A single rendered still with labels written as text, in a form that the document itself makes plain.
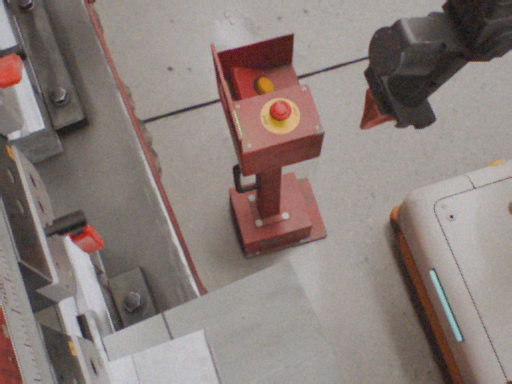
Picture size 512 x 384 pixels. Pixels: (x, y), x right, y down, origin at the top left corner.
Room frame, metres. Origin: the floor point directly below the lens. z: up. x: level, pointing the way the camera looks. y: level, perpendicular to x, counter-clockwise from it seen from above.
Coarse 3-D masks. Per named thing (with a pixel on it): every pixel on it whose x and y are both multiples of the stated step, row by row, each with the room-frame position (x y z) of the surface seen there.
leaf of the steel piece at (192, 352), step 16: (192, 336) 0.10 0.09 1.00; (208, 336) 0.10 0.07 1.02; (144, 352) 0.09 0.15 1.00; (160, 352) 0.09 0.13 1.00; (176, 352) 0.09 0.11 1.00; (192, 352) 0.08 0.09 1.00; (208, 352) 0.08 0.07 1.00; (144, 368) 0.07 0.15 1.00; (160, 368) 0.07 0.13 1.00; (176, 368) 0.07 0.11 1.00; (192, 368) 0.06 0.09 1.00; (208, 368) 0.06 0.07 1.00
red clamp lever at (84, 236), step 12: (72, 216) 0.19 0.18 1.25; (84, 216) 0.19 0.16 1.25; (48, 228) 0.18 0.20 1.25; (60, 228) 0.18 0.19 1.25; (72, 228) 0.18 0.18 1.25; (84, 228) 0.19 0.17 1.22; (72, 240) 0.18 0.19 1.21; (84, 240) 0.18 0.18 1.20; (96, 240) 0.19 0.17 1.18; (84, 252) 0.18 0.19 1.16
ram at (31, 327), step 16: (0, 208) 0.17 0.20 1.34; (0, 224) 0.15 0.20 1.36; (0, 240) 0.14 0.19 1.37; (16, 272) 0.12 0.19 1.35; (16, 288) 0.10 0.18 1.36; (0, 304) 0.08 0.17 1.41; (0, 320) 0.07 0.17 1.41; (32, 320) 0.08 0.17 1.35; (0, 336) 0.06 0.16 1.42; (32, 336) 0.07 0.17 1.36; (0, 352) 0.05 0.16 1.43; (16, 352) 0.05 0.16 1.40; (0, 368) 0.04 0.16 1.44; (16, 368) 0.04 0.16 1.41; (48, 368) 0.04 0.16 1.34
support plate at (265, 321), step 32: (224, 288) 0.16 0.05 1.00; (256, 288) 0.16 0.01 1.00; (288, 288) 0.16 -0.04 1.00; (160, 320) 0.13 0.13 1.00; (192, 320) 0.12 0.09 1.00; (224, 320) 0.12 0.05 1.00; (256, 320) 0.12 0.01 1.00; (288, 320) 0.12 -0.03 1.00; (128, 352) 0.09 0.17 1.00; (224, 352) 0.08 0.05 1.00; (256, 352) 0.08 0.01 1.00; (288, 352) 0.08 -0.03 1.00; (320, 352) 0.07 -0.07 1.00
